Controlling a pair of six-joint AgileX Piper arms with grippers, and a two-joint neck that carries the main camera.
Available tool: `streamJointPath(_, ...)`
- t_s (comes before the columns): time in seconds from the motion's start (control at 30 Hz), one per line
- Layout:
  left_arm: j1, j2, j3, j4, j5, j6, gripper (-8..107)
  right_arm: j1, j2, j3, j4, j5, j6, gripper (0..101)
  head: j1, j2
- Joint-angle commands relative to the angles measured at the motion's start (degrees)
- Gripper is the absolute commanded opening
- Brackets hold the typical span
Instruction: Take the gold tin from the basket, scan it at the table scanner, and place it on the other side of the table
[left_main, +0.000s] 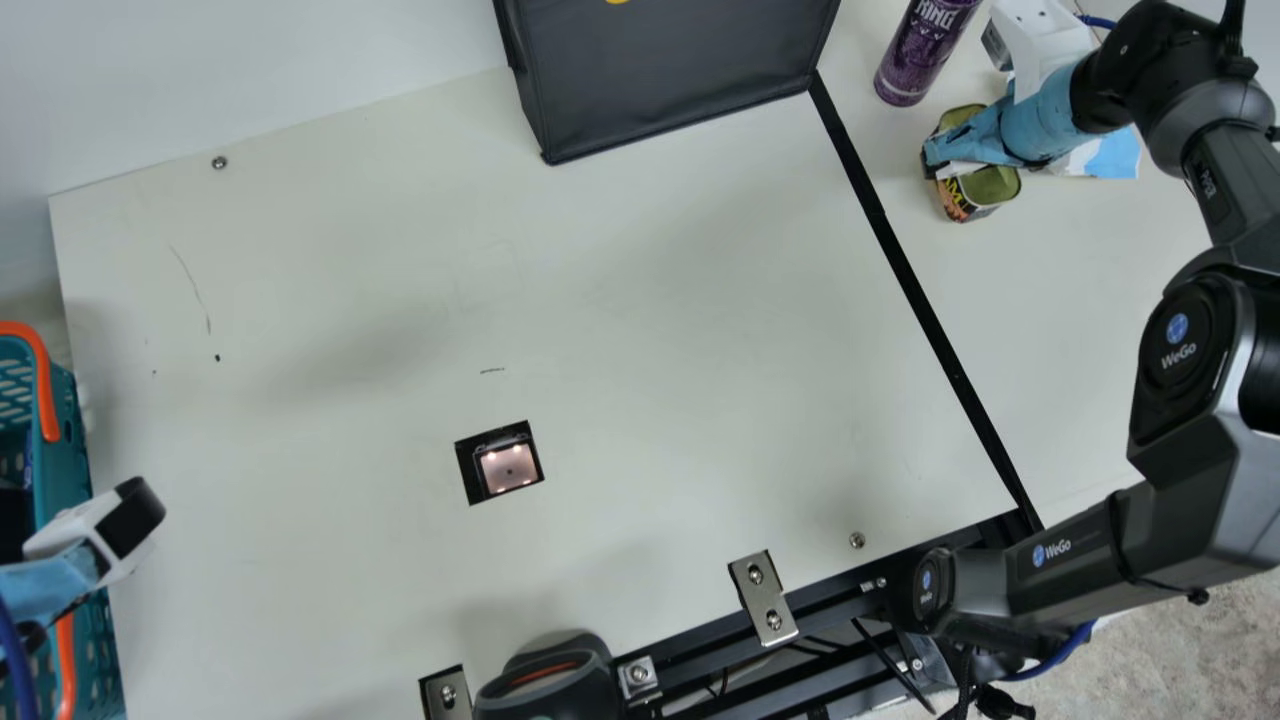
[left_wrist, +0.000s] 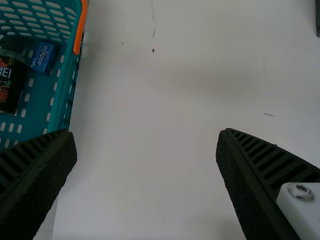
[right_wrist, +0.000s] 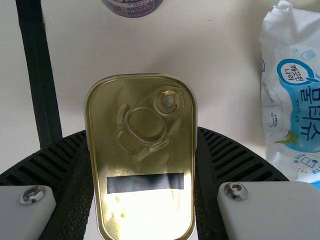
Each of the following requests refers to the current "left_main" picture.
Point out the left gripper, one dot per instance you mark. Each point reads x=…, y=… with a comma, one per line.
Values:
x=40, y=585

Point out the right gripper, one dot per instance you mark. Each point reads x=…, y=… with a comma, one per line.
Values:
x=1040, y=120

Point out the gold rectangular tin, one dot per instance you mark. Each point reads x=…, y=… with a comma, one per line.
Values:
x=985, y=185

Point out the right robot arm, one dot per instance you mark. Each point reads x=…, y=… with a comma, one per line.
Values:
x=1200, y=420

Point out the teal shopping basket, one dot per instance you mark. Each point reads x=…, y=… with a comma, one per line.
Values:
x=25, y=400

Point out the small square scanner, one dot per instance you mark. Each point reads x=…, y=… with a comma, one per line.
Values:
x=505, y=465

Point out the white and blue packet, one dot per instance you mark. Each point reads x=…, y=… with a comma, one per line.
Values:
x=1105, y=160

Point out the purple drink can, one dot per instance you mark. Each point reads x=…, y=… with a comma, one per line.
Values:
x=915, y=50

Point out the black strip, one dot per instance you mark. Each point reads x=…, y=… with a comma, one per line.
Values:
x=920, y=310

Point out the black device with green light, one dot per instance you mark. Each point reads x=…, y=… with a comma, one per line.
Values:
x=550, y=685

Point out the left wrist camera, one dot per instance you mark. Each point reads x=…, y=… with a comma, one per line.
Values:
x=100, y=525

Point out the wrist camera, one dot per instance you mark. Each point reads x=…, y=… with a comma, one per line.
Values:
x=1035, y=35
x=100, y=525

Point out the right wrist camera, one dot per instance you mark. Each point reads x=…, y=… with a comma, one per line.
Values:
x=1035, y=35

